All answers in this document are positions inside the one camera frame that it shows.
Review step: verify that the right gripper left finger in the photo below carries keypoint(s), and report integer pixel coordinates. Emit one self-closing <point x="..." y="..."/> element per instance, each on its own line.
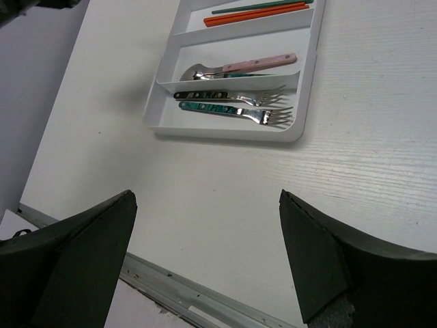
<point x="65" y="274"/>

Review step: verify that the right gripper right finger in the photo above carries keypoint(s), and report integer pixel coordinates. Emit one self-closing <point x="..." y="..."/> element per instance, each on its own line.
<point x="344" y="277"/>

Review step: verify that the teal handled fork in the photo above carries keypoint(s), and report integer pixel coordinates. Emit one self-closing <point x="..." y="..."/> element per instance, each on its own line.
<point x="264" y="117"/>
<point x="255" y="98"/>

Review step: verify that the pink handled spoon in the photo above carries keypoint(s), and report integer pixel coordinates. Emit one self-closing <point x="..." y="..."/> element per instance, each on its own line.
<point x="250" y="66"/>

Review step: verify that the orange chopstick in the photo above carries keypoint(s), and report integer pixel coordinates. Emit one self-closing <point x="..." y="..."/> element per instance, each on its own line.
<point x="256" y="13"/>

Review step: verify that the green chopstick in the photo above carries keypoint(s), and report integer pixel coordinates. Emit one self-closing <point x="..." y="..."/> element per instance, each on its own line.
<point x="260" y="6"/>

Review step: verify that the white four-compartment cutlery tray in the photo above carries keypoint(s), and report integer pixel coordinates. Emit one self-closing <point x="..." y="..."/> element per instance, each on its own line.
<point x="192" y="49"/>

